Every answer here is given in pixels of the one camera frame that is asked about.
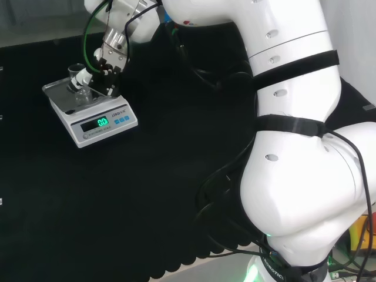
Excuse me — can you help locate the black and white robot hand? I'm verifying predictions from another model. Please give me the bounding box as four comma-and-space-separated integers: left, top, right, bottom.
67, 41, 130, 98

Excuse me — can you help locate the clear glass beaker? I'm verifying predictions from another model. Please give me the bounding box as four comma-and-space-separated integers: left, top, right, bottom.
68, 62, 92, 107

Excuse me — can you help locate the white electronic balance steel pan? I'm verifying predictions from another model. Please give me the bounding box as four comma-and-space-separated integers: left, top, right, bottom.
41, 77, 139, 149

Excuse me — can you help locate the black bench cloth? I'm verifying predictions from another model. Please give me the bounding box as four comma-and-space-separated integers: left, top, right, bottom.
0, 22, 376, 282

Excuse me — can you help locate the yellow emergency stop button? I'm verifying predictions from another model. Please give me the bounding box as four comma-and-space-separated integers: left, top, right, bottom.
349, 215, 376, 254

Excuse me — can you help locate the green cable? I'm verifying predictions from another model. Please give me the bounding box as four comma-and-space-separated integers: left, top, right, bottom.
83, 0, 115, 75

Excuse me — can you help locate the black cable bundle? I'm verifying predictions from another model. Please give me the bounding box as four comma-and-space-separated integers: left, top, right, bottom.
194, 137, 294, 267

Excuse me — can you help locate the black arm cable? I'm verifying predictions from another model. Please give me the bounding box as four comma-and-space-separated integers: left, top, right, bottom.
322, 130, 375, 282

